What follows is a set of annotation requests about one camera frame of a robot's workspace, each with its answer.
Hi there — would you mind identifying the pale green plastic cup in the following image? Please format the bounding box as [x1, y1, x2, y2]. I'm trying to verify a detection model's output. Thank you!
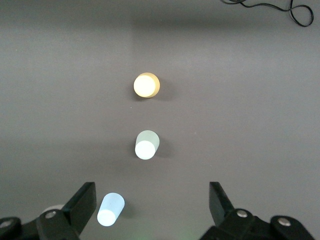
[134, 130, 160, 160]

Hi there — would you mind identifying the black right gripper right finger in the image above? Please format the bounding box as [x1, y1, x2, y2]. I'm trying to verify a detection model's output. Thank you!
[201, 181, 273, 240]

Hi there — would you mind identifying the light blue plastic cup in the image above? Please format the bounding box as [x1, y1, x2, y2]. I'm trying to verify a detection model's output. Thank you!
[96, 192, 126, 227]

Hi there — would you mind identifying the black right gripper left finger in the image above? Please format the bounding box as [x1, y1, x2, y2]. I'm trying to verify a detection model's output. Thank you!
[36, 181, 97, 240]

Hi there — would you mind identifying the thin black loose cable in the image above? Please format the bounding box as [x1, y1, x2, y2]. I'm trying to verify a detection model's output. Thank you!
[221, 0, 314, 28]

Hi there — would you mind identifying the yellow plastic cup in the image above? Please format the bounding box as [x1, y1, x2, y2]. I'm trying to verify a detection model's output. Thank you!
[133, 72, 161, 100]

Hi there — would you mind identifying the dark grey table mat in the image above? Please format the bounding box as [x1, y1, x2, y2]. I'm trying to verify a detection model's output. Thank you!
[0, 0, 320, 240]

